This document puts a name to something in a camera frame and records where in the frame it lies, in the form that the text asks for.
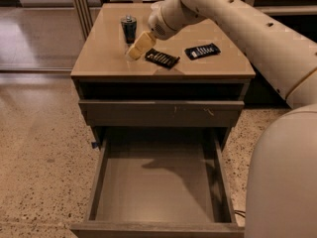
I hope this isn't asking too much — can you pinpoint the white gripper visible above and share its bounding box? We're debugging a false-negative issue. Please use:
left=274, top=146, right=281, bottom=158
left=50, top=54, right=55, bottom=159
left=126, top=0, right=179, bottom=60

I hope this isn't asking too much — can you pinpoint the beige drawer cabinet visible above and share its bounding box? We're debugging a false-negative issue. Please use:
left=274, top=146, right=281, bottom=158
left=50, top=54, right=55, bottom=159
left=71, top=4, right=255, bottom=144

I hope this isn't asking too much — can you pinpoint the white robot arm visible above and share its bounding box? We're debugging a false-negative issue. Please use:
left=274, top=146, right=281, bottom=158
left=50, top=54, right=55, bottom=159
left=127, top=0, right=317, bottom=238

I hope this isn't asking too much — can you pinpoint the small blue floor object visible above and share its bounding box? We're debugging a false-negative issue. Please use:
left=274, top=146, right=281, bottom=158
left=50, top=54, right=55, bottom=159
left=91, top=142, right=98, bottom=149

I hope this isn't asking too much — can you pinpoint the open grey middle drawer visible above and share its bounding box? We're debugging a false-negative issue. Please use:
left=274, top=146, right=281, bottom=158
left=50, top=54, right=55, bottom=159
left=70, top=140, right=244, bottom=238

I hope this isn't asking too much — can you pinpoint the closed grey top drawer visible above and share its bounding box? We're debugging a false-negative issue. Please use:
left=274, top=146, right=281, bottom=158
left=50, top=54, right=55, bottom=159
left=79, top=100, right=244, bottom=127

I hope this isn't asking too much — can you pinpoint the black gold snack packet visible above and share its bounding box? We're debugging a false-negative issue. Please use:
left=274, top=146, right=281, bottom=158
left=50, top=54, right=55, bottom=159
left=145, top=49, right=180, bottom=69

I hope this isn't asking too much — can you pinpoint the blue silver redbull can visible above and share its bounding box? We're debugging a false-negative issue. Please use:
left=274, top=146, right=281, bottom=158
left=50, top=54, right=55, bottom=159
left=121, top=15, right=137, bottom=44

